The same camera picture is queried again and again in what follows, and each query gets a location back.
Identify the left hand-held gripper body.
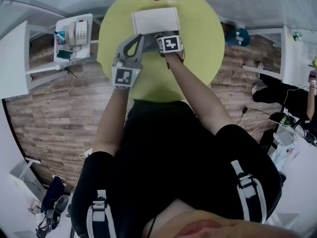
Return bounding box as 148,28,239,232
111,53,144,90

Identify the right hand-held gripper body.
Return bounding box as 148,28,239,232
158,35,185,59

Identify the white cardboard box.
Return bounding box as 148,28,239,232
131,7,181,54

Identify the person's left forearm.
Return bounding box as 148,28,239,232
95,87,130,157

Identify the person's right forearm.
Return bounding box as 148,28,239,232
165,51,235,136

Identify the green round desk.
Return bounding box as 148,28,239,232
96,0,225,101

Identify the beige desk telephone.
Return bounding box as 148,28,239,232
67,18,89,47

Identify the white desk panel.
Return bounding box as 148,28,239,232
0,20,31,99

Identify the white side table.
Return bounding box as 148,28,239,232
26,13,100,90

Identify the blue pen holder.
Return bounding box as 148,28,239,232
53,30,67,45

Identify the teal bag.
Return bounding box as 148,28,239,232
224,28,251,47

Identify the white power strip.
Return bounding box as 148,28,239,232
79,147,93,161

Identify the person's black shirt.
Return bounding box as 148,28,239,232
70,99,283,238

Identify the white shelf unit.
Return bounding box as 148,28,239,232
242,25,317,82

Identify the black and green device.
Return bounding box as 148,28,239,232
269,112,291,127

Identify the white cloth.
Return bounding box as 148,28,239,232
271,132,302,172

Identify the person's face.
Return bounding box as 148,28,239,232
142,198,305,238

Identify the black floor cable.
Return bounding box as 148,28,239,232
237,106,275,126

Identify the white harness strap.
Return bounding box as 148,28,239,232
230,159,267,224
86,189,117,238

